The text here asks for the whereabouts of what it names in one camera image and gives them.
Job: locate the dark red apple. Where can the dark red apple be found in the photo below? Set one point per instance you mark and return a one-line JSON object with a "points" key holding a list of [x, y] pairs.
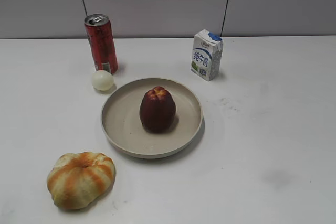
{"points": [[157, 110]]}

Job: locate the beige round plate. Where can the beige round plate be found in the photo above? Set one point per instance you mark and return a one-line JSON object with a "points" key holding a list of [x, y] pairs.
{"points": [[123, 129]]}

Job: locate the white blue milk carton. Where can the white blue milk carton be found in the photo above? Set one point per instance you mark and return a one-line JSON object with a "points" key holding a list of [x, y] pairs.
{"points": [[206, 54]]}

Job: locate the white peeled egg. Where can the white peeled egg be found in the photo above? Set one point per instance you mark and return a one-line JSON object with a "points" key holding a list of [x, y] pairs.
{"points": [[102, 80]]}

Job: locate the red soda can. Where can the red soda can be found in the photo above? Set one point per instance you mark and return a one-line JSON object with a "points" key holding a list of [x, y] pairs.
{"points": [[100, 37]]}

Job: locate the orange striped pumpkin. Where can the orange striped pumpkin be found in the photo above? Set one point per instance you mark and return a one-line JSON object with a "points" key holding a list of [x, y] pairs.
{"points": [[77, 179]]}

